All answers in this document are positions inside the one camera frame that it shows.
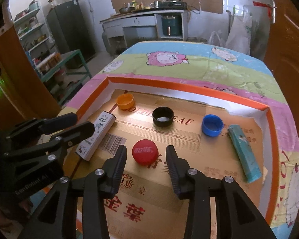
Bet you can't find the clear plastic bag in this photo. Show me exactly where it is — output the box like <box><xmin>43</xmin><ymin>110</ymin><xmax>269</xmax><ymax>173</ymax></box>
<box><xmin>208</xmin><ymin>30</ymin><xmax>227</xmax><ymax>46</ymax></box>

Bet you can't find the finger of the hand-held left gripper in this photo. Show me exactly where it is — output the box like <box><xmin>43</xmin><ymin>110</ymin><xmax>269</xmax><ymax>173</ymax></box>
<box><xmin>0</xmin><ymin>113</ymin><xmax>78</xmax><ymax>140</ymax></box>
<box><xmin>4</xmin><ymin>121</ymin><xmax>95</xmax><ymax>162</ymax></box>

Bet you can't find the wooden door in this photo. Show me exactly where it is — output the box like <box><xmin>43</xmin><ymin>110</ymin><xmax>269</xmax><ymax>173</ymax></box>
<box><xmin>263</xmin><ymin>0</ymin><xmax>299</xmax><ymax>130</ymax></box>

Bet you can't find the white patterned small box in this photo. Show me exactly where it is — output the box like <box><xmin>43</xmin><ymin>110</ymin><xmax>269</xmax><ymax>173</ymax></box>
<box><xmin>75</xmin><ymin>111</ymin><xmax>116</xmax><ymax>161</ymax></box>

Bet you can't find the metal door handle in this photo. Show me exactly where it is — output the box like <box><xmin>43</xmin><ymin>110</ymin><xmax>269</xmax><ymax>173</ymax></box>
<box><xmin>269</xmin><ymin>0</ymin><xmax>277</xmax><ymax>25</ymax></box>

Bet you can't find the white woven sack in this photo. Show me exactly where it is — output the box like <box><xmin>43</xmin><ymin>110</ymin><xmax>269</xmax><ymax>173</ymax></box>
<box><xmin>225</xmin><ymin>12</ymin><xmax>255</xmax><ymax>55</ymax></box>

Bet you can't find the metal strike plate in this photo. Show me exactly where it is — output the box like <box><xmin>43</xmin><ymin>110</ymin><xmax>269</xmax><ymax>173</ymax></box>
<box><xmin>0</xmin><ymin>2</ymin><xmax>10</xmax><ymax>36</ymax></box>

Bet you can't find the wooden door frame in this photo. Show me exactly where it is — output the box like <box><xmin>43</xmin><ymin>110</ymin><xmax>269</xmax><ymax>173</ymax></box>
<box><xmin>0</xmin><ymin>0</ymin><xmax>63</xmax><ymax>130</ymax></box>

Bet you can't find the teal lighter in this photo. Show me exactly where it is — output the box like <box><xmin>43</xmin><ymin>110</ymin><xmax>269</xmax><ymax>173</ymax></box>
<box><xmin>227</xmin><ymin>124</ymin><xmax>262</xmax><ymax>183</ymax></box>

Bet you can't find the dark refrigerator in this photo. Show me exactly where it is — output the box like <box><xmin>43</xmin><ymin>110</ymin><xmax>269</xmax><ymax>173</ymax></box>
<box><xmin>46</xmin><ymin>0</ymin><xmax>96</xmax><ymax>69</ymax></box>

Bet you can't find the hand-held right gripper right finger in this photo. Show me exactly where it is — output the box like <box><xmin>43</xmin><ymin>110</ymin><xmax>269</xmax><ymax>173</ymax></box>
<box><xmin>166</xmin><ymin>145</ymin><xmax>277</xmax><ymax>239</ymax></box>

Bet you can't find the red bottle cap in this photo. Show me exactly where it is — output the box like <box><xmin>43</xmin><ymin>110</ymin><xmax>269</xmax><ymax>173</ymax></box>
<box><xmin>132</xmin><ymin>139</ymin><xmax>159</xmax><ymax>166</ymax></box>

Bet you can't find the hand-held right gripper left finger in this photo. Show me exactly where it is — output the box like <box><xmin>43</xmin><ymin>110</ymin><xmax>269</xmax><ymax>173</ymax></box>
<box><xmin>22</xmin><ymin>144</ymin><xmax>127</xmax><ymax>239</ymax></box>

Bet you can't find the white kitchen cabinet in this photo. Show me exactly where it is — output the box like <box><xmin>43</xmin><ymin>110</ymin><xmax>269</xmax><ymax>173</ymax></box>
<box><xmin>100</xmin><ymin>9</ymin><xmax>190</xmax><ymax>55</ymax></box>

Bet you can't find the orange bottle cap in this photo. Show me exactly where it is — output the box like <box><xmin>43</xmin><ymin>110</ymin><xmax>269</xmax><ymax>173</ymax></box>
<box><xmin>116</xmin><ymin>93</ymin><xmax>135</xmax><ymax>110</ymax></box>

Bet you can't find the teal air fryer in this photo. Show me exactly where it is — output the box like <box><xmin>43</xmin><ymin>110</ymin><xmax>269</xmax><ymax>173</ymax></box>
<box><xmin>161</xmin><ymin>16</ymin><xmax>182</xmax><ymax>36</ymax></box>

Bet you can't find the shallow cardboard box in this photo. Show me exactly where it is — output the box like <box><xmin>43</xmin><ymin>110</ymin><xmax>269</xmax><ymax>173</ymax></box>
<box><xmin>62</xmin><ymin>76</ymin><xmax>282</xmax><ymax>239</ymax></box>

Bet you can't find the blue bottle cap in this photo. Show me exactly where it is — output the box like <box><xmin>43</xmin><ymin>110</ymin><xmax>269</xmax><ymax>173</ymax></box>
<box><xmin>201</xmin><ymin>115</ymin><xmax>224</xmax><ymax>137</ymax></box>

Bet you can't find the green metal rack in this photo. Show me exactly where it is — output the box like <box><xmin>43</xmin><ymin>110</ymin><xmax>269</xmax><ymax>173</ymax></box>
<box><xmin>27</xmin><ymin>49</ymin><xmax>92</xmax><ymax>105</ymax></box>

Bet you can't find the black bottle cap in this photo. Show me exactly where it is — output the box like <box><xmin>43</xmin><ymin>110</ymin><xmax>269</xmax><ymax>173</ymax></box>
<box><xmin>152</xmin><ymin>107</ymin><xmax>175</xmax><ymax>126</ymax></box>

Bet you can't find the cartoon printed blanket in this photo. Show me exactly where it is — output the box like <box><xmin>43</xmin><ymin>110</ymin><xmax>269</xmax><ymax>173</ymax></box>
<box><xmin>30</xmin><ymin>40</ymin><xmax>299</xmax><ymax>234</ymax></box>

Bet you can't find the white shelf rack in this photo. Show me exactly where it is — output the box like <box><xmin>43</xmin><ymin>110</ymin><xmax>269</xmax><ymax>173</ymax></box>
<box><xmin>12</xmin><ymin>1</ymin><xmax>55</xmax><ymax>80</ymax></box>

